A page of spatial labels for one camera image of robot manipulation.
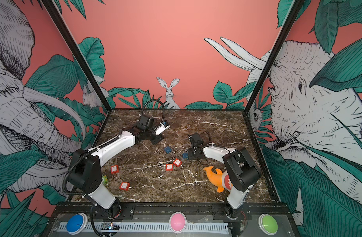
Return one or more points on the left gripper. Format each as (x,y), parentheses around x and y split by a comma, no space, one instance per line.
(158,137)

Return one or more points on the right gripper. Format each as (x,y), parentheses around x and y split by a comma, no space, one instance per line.
(191,155)

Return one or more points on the blue padlock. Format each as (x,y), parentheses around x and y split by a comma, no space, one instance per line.
(167,149)
(185,156)

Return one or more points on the red padlock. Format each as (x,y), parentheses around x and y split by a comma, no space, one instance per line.
(177,163)
(124,186)
(169,167)
(114,169)

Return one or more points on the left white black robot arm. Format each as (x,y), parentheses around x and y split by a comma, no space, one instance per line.
(85,176)

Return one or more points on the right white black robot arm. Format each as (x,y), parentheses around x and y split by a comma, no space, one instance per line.
(241,171)

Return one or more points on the orange shark plush toy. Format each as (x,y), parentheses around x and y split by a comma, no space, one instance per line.
(219,179)

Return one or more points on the green number block toy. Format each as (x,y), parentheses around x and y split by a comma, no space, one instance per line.
(105,180)

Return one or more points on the pink push button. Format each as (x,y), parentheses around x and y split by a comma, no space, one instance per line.
(177,222)

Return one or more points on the green push button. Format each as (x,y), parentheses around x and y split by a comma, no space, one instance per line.
(268,224)

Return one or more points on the white vented strip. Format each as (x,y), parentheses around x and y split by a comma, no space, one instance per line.
(146,227)

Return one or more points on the blue push button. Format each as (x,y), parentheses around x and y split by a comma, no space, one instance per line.
(77,224)

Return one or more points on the black front mounting rail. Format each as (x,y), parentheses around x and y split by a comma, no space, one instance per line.
(219,211)

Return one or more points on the left black frame post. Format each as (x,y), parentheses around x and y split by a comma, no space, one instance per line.
(74,48)

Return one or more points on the black frame post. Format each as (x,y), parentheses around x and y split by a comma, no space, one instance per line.
(289,21)
(74,48)

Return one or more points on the right black frame post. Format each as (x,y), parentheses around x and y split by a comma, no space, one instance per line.
(289,21)

